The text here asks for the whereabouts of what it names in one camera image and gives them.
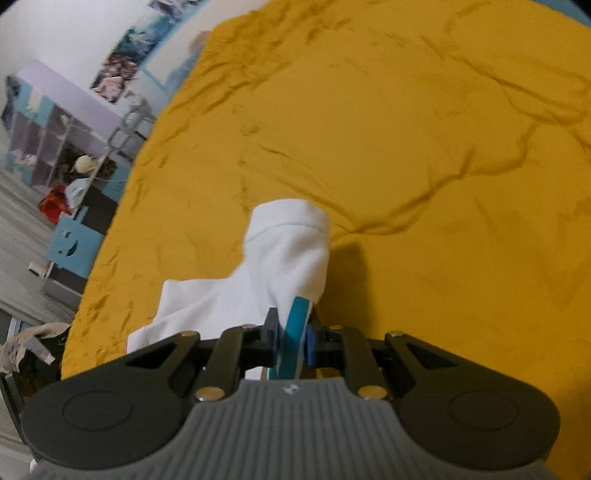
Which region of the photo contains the lilac shelf unit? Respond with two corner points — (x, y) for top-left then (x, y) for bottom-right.
(4, 60), (134, 197)

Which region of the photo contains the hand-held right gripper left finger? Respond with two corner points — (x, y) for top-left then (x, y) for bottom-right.
(124, 307), (280, 400)

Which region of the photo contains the white bag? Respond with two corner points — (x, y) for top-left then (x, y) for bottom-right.
(65, 178), (90, 206)

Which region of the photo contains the red bag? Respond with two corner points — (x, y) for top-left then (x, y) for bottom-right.
(38, 185), (75, 224)

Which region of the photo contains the wall poster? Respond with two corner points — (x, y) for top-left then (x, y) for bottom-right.
(90, 0), (206, 103)

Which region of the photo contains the yellow blanket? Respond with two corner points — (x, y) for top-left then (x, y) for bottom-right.
(60, 0), (591, 480)

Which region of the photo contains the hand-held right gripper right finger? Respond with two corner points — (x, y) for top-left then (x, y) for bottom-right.
(302, 323), (462, 400)

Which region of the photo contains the white shirt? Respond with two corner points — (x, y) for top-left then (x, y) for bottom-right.
(127, 198), (332, 381)

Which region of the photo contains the grey metal rack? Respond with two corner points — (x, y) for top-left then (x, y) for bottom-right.
(108, 98), (158, 160)

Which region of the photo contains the blue framed headboard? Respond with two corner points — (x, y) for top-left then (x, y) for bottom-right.
(141, 28), (214, 90)

